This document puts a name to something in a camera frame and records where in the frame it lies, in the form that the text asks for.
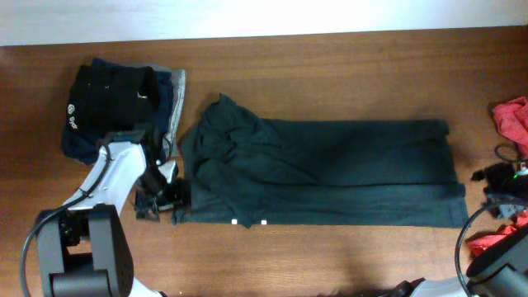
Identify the folded black garment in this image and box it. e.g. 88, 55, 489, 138
67, 65, 160, 133

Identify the folded grey garment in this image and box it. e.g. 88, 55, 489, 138
140, 64, 186, 159

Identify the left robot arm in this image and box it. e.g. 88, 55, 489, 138
27, 124, 191, 297

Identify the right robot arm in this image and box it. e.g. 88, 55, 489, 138
387, 161, 527, 296

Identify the folded navy garment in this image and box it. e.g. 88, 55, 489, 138
61, 59, 162, 165

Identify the dark green Nike t-shirt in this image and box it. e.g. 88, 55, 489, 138
173, 95, 468, 229

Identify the red t-shirt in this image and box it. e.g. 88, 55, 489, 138
468, 97, 527, 257

